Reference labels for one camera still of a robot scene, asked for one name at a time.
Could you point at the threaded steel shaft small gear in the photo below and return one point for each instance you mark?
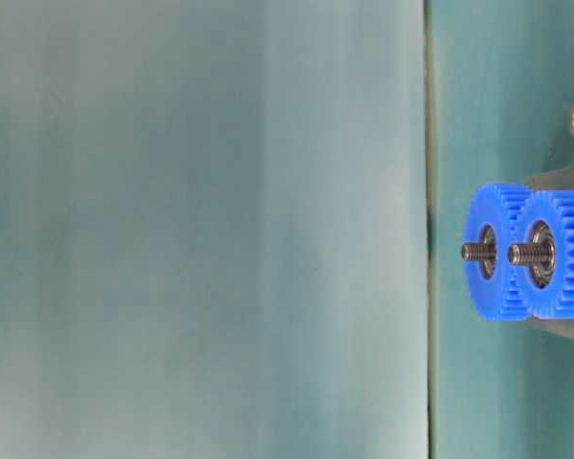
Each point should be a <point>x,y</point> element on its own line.
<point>479,252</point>

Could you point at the threaded steel shaft large gear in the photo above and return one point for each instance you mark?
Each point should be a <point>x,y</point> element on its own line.
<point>531,254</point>

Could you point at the small blue plastic gear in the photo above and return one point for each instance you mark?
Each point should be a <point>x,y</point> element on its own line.
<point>492,218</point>

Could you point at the large blue plastic gear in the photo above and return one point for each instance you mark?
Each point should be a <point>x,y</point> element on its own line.
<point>548,217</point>

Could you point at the metal base plate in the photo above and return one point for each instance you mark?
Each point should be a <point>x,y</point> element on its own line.
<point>557,179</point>

